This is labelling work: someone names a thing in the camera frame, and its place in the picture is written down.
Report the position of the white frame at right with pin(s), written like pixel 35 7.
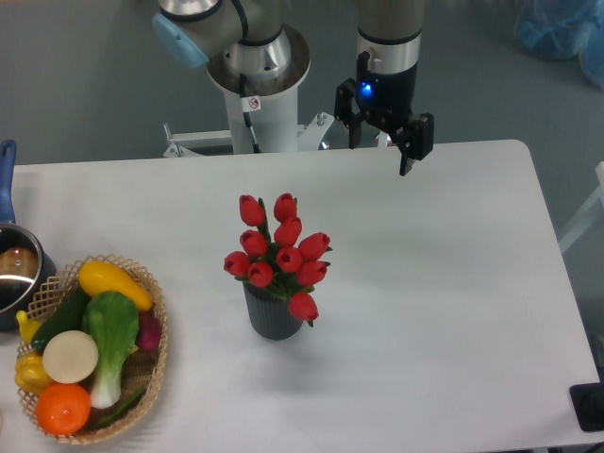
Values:
pixel 585 215

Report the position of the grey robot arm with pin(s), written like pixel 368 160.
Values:
pixel 259 62

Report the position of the yellow banana tip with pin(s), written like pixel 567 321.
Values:
pixel 27 326

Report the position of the blue plastic bag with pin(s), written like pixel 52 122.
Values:
pixel 564 30

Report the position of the woven wicker basket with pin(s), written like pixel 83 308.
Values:
pixel 141 369

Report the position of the red tulip bouquet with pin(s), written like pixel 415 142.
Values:
pixel 281 263

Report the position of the black device at edge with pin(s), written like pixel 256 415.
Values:
pixel 587 400

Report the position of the purple red radish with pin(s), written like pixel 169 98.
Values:
pixel 150 331

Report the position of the green chili pepper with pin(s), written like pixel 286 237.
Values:
pixel 119 411

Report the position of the dark green cucumber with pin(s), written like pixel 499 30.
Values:
pixel 67 316

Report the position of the blue saucepan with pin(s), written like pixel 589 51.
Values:
pixel 25 266

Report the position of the green bok choy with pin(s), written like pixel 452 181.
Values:
pixel 112 320

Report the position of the orange fruit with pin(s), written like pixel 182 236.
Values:
pixel 63 409

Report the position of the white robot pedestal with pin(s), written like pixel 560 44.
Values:
pixel 256 124

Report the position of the cream round onion slice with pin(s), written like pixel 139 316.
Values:
pixel 70 357

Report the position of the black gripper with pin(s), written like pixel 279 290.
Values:
pixel 385 102

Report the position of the dark grey ribbed vase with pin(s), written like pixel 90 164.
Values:
pixel 269 315

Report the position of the yellow bell pepper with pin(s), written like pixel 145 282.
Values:
pixel 30 374

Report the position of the yellow squash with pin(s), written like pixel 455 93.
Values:
pixel 96 277

